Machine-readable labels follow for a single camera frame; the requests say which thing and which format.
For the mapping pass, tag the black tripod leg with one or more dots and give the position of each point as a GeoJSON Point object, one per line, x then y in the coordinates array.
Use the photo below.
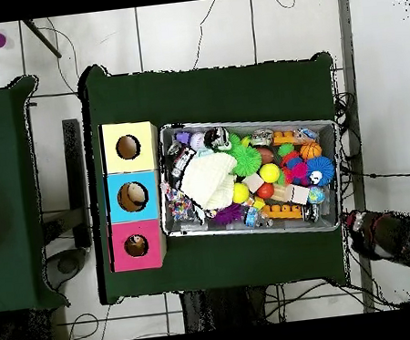
{"type": "Point", "coordinates": [42, 38]}

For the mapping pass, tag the shallow clear mesh bin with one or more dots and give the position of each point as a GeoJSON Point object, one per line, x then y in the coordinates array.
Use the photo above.
{"type": "Point", "coordinates": [197, 229]}

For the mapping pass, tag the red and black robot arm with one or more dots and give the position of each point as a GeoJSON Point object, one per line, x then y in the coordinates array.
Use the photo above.
{"type": "Point", "coordinates": [400, 239]}

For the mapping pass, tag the yellow smiley ball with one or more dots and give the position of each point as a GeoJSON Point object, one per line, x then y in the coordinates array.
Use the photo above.
{"type": "Point", "coordinates": [240, 192]}

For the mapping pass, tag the purple spiky toy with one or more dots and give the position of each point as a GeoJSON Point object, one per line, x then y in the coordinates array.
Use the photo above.
{"type": "Point", "coordinates": [228, 213]}

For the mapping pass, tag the plain yellow ball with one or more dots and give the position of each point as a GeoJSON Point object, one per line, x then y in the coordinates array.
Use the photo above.
{"type": "Point", "coordinates": [269, 172]}

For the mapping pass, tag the cream knitted cloth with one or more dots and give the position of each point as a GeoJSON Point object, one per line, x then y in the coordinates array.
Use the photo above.
{"type": "Point", "coordinates": [210, 180]}

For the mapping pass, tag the wooden box with three holes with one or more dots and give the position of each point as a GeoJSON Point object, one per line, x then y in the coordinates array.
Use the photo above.
{"type": "Point", "coordinates": [133, 196]}

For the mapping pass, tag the dark green table cloth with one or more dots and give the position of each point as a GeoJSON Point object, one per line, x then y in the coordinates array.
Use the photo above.
{"type": "Point", "coordinates": [203, 93]}

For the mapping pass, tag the green spiky ball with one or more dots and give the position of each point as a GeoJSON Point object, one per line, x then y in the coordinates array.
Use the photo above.
{"type": "Point", "coordinates": [246, 159]}

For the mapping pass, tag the green side table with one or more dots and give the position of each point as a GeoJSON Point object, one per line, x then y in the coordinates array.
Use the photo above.
{"type": "Point", "coordinates": [17, 195]}

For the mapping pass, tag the blue spiky ball with eyes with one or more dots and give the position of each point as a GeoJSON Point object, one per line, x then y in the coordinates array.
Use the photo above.
{"type": "Point", "coordinates": [321, 171]}

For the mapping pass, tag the red crushed can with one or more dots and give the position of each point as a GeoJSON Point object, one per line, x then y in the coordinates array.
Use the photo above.
{"type": "Point", "coordinates": [216, 137]}

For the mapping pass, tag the orange toy basketball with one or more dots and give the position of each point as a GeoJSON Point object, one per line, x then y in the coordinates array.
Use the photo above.
{"type": "Point", "coordinates": [311, 150]}

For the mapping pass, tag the small red ball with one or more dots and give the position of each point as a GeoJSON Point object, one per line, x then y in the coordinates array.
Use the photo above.
{"type": "Point", "coordinates": [265, 190]}

